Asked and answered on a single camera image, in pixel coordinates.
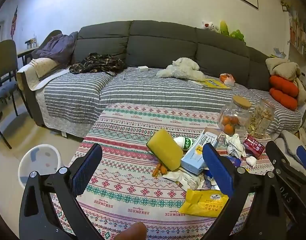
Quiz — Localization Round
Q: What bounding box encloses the white bookshelf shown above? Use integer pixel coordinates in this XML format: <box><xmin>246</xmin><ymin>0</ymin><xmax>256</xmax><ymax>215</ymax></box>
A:
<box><xmin>281</xmin><ymin>0</ymin><xmax>306</xmax><ymax>85</ymax></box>

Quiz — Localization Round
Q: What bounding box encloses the person's left hand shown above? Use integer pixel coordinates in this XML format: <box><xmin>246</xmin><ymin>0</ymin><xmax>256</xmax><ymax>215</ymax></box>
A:
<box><xmin>117</xmin><ymin>221</ymin><xmax>147</xmax><ymax>240</ymax></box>

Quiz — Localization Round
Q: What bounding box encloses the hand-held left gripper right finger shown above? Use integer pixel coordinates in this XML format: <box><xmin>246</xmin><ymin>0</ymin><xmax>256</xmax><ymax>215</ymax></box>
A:
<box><xmin>200</xmin><ymin>142</ymin><xmax>287</xmax><ymax>240</ymax></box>

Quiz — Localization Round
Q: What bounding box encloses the light blue carton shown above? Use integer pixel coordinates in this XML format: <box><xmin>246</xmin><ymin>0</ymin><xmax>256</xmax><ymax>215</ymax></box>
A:
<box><xmin>180</xmin><ymin>127</ymin><xmax>221</xmax><ymax>175</ymax></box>

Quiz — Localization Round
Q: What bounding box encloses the white milk bottle green label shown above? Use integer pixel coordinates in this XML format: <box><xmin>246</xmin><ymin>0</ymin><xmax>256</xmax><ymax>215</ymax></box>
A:
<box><xmin>173</xmin><ymin>136</ymin><xmax>196</xmax><ymax>152</ymax></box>

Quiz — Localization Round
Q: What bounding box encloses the patterned tablecloth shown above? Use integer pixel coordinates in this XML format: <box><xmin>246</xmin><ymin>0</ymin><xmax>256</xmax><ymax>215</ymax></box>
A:
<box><xmin>50</xmin><ymin>102</ymin><xmax>279</xmax><ymax>240</ymax></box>

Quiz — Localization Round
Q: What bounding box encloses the pale blue crumpled paper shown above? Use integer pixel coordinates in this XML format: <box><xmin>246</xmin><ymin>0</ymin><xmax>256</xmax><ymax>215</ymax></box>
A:
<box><xmin>271</xmin><ymin>47</ymin><xmax>287</xmax><ymax>59</ymax></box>

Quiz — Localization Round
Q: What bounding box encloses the grey fabric sofa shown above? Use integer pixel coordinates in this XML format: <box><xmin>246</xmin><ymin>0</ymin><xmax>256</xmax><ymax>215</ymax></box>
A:
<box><xmin>25</xmin><ymin>20</ymin><xmax>304</xmax><ymax>130</ymax></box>

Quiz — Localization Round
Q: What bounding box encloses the purple jacket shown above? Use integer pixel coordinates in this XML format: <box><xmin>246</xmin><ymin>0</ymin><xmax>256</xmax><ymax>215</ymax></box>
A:
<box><xmin>31</xmin><ymin>32</ymin><xmax>78</xmax><ymax>64</ymax></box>

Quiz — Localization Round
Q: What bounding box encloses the white paper wrapper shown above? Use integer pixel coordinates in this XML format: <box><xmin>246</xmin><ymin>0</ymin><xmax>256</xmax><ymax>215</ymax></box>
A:
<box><xmin>163</xmin><ymin>167</ymin><xmax>206</xmax><ymax>192</ymax></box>

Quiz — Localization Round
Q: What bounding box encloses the orange and white bag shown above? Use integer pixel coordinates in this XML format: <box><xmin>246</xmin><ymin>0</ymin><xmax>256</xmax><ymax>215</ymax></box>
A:
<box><xmin>219</xmin><ymin>73</ymin><xmax>236</xmax><ymax>87</ymax></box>

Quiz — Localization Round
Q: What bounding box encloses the white plush dog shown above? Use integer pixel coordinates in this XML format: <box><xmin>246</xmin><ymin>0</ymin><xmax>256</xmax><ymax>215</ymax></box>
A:
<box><xmin>156</xmin><ymin>57</ymin><xmax>206</xmax><ymax>82</ymax></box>

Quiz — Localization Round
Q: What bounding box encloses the red wall hanging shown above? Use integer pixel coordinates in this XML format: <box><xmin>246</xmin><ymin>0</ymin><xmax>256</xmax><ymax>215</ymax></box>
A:
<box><xmin>10</xmin><ymin>6</ymin><xmax>18</xmax><ymax>39</ymax></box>

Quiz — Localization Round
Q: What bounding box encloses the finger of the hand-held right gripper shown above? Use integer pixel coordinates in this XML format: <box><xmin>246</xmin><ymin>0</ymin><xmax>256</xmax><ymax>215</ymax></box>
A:
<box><xmin>266</xmin><ymin>141</ymin><xmax>306</xmax><ymax>181</ymax></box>
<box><xmin>296</xmin><ymin>146</ymin><xmax>306</xmax><ymax>172</ymax></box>

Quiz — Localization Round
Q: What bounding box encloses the green plush toy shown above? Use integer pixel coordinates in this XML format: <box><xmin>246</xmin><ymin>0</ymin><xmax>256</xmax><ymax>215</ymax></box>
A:
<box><xmin>229</xmin><ymin>29</ymin><xmax>246</xmax><ymax>42</ymax></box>

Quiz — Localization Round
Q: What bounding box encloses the cream quilt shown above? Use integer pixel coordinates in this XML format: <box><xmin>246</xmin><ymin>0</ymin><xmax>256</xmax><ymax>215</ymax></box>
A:
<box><xmin>16</xmin><ymin>60</ymin><xmax>68</xmax><ymax>90</ymax></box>

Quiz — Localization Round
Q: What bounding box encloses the yellow sponge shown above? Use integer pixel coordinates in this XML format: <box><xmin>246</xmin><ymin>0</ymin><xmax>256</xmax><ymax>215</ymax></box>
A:
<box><xmin>146</xmin><ymin>128</ymin><xmax>184</xmax><ymax>172</ymax></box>

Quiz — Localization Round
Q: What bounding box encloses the red snack packet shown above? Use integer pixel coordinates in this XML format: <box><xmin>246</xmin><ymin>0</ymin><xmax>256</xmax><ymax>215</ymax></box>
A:
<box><xmin>243</xmin><ymin>134</ymin><xmax>266</xmax><ymax>158</ymax></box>

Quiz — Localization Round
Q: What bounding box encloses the yellow book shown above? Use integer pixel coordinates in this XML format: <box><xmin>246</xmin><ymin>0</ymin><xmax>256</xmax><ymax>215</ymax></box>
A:
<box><xmin>202</xmin><ymin>78</ymin><xmax>232</xmax><ymax>90</ymax></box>

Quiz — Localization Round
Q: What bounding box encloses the row of books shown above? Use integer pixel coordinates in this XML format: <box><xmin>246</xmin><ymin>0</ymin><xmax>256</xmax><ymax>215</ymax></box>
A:
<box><xmin>289</xmin><ymin>12</ymin><xmax>306</xmax><ymax>54</ymax></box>

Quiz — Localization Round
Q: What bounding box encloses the grey chair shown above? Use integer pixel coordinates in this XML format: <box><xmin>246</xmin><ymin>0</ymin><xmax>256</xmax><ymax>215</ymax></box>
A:
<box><xmin>0</xmin><ymin>39</ymin><xmax>19</xmax><ymax>150</ymax></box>

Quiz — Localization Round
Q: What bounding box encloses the white plush toy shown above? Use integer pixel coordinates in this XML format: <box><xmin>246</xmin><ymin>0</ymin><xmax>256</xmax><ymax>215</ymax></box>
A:
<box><xmin>202</xmin><ymin>20</ymin><xmax>220</xmax><ymax>33</ymax></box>

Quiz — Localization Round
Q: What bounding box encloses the orange cushion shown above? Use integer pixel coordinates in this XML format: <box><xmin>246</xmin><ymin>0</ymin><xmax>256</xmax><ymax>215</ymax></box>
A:
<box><xmin>269</xmin><ymin>75</ymin><xmax>299</xmax><ymax>97</ymax></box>
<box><xmin>269</xmin><ymin>87</ymin><xmax>299</xmax><ymax>110</ymax></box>

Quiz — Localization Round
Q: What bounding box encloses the large white tissue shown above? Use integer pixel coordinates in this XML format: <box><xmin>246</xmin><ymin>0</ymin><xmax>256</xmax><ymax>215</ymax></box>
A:
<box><xmin>224</xmin><ymin>133</ymin><xmax>247</xmax><ymax>158</ymax></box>

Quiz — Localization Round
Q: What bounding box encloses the yellow green corn plush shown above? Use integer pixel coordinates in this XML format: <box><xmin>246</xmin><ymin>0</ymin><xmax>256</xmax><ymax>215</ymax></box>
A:
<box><xmin>219</xmin><ymin>20</ymin><xmax>230</xmax><ymax>36</ymax></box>

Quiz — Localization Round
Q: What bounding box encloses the glass jar with cork lid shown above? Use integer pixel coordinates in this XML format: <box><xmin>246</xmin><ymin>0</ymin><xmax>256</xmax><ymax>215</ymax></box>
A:
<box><xmin>218</xmin><ymin>95</ymin><xmax>252</xmax><ymax>137</ymax></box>

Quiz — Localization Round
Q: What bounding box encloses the orange peel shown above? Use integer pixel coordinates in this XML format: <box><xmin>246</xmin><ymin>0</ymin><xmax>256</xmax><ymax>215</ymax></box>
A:
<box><xmin>152</xmin><ymin>163</ymin><xmax>168</xmax><ymax>177</ymax></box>

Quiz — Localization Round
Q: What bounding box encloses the grey striped sofa cover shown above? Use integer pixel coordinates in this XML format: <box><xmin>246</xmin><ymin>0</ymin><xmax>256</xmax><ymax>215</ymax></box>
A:
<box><xmin>34</xmin><ymin>66</ymin><xmax>304</xmax><ymax>139</ymax></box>

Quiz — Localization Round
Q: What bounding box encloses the small side table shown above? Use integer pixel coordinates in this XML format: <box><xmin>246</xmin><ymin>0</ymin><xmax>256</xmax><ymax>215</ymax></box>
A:
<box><xmin>17</xmin><ymin>44</ymin><xmax>41</xmax><ymax>65</ymax></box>

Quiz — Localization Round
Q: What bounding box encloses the cluster of small bottles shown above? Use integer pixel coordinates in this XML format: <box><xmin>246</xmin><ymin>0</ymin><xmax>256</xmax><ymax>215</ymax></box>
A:
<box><xmin>25</xmin><ymin>35</ymin><xmax>39</xmax><ymax>49</ymax></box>

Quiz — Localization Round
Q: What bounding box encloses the dark plaid shirt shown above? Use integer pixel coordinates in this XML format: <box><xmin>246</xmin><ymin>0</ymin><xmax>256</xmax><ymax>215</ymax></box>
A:
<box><xmin>68</xmin><ymin>52</ymin><xmax>127</xmax><ymax>77</ymax></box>

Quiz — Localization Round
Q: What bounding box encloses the blue wrapper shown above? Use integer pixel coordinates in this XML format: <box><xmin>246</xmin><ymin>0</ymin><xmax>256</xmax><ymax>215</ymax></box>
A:
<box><xmin>227</xmin><ymin>156</ymin><xmax>242</xmax><ymax>167</ymax></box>

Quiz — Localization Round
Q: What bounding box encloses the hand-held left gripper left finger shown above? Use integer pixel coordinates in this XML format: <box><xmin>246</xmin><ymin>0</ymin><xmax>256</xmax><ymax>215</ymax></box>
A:
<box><xmin>18</xmin><ymin>143</ymin><xmax>106</xmax><ymax>240</ymax></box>

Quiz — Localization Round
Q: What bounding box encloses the white trash bin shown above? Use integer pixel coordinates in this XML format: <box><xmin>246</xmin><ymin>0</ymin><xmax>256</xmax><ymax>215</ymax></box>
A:
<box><xmin>18</xmin><ymin>144</ymin><xmax>62</xmax><ymax>189</ymax></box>

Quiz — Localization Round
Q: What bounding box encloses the floral pillow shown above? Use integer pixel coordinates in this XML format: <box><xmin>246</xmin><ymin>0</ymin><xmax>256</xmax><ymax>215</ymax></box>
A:
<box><xmin>33</xmin><ymin>57</ymin><xmax>59</xmax><ymax>79</ymax></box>

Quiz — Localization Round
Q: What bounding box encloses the yellow snack packet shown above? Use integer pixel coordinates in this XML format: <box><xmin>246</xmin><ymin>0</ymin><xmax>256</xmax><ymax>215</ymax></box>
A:
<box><xmin>178</xmin><ymin>189</ymin><xmax>230</xmax><ymax>218</ymax></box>

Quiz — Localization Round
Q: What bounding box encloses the beige fleece blanket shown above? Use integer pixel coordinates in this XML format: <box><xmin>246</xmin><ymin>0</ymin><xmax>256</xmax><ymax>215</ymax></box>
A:
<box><xmin>265</xmin><ymin>57</ymin><xmax>306</xmax><ymax>105</ymax></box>

